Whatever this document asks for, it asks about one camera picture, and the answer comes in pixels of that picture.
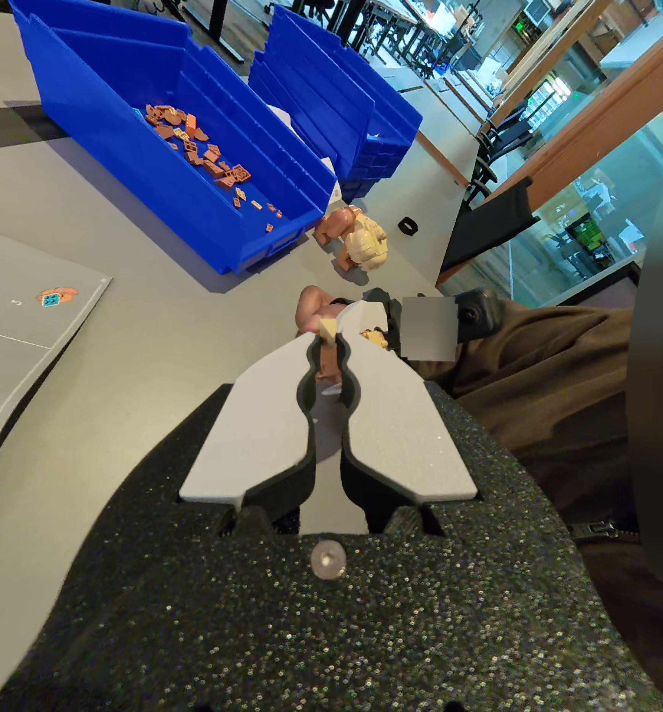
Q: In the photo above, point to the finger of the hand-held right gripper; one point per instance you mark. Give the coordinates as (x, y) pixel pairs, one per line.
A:
(367, 317)

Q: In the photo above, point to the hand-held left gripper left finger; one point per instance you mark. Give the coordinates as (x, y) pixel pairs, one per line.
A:
(253, 439)

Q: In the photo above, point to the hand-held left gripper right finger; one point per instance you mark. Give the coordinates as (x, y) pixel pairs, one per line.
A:
(409, 439)

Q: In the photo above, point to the small tan toy brick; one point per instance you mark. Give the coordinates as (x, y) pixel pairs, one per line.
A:
(328, 331)

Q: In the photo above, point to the brown toy brick assembly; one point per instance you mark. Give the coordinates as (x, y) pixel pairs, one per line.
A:
(329, 364)

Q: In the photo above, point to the person's right hand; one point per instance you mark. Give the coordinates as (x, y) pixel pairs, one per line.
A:
(312, 303)

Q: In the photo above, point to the tan and brown brick figure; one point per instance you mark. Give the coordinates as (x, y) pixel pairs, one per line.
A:
(364, 245)

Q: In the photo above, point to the person's brown jacket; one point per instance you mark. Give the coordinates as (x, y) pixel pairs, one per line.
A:
(559, 473)

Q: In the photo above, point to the glass partition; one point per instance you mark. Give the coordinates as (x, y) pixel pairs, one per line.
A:
(587, 183)

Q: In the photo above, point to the pile of brown toy bricks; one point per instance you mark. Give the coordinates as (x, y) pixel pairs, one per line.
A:
(209, 161)

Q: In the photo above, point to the nested blue plastic bins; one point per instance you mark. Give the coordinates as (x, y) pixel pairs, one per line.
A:
(337, 94)

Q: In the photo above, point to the wooden beam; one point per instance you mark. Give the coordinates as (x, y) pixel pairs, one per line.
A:
(615, 114)

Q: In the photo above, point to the grey instruction booklet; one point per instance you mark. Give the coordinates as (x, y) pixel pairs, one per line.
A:
(25, 334)

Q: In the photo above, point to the blue plastic bin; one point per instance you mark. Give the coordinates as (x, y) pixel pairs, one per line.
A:
(114, 83)

